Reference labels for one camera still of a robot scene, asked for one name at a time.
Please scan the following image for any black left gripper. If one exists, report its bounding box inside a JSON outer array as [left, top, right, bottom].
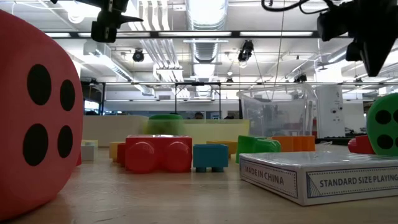
[[91, 0, 144, 44]]

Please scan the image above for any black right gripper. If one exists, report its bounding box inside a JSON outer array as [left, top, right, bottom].
[[317, 0, 398, 77]]

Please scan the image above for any green foam die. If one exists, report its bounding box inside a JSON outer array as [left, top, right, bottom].
[[366, 92, 398, 157], [144, 113, 185, 136]]

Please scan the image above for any clear plastic bin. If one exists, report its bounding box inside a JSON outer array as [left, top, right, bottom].
[[236, 83, 318, 139]]

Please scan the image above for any orange wedge block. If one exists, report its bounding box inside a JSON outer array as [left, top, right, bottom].
[[272, 135, 317, 152]]

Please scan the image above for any yellow toy block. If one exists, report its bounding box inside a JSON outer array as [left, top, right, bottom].
[[81, 139, 99, 149], [109, 141, 126, 162]]

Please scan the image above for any white playing card box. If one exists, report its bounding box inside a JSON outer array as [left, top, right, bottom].
[[238, 151, 398, 207]]

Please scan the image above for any small red toy block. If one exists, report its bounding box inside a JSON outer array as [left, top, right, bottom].
[[116, 142, 127, 164]]

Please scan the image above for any whitish toy block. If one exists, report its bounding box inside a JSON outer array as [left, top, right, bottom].
[[80, 141, 96, 162]]

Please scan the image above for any red foam die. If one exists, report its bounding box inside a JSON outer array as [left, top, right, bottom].
[[0, 9, 85, 222]]

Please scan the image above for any green two-stud brick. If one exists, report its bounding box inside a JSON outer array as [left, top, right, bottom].
[[235, 134, 282, 164]]

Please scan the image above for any white tall machine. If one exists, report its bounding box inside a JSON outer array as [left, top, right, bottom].
[[315, 84, 346, 139]]

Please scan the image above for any yellow translucent bin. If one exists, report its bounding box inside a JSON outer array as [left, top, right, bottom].
[[142, 119, 251, 146]]

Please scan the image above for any blue toy block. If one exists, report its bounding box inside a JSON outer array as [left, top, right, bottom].
[[192, 144, 229, 174]]

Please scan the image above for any orange studded brick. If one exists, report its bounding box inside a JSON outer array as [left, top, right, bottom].
[[205, 139, 239, 156]]

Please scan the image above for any silver ceiling air duct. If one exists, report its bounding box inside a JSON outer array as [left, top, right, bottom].
[[185, 0, 229, 63]]

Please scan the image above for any black background frame stand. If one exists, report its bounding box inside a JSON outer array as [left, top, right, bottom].
[[174, 81, 222, 121]]

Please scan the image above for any thin hanging wire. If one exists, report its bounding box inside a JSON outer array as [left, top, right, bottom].
[[272, 0, 286, 102]]

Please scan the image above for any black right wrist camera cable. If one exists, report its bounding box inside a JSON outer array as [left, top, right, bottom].
[[261, 0, 326, 16]]

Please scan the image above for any black hanging camera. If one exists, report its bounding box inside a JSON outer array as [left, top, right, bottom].
[[237, 39, 255, 63]]

